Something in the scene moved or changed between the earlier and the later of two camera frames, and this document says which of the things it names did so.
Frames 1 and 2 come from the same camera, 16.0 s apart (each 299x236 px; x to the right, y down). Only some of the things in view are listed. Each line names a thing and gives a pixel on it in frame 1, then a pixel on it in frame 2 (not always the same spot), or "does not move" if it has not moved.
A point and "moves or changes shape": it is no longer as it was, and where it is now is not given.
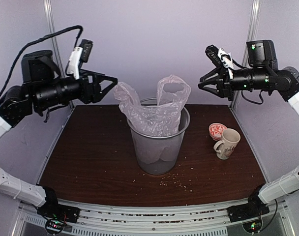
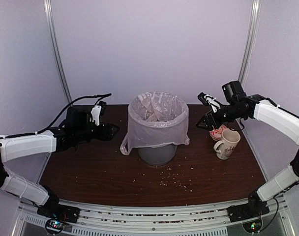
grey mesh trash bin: x=158 y=155 moves or changes shape
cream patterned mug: x=224 y=148 does not move
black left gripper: x=95 y=95 to x=104 y=133
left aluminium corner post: x=54 y=41 does not move
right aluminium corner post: x=250 y=36 does not move
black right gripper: x=223 y=82 to x=207 y=118
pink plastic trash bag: x=155 y=128 moves or changes shape
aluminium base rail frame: x=108 y=220 does not move
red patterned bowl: x=216 y=131 does not move
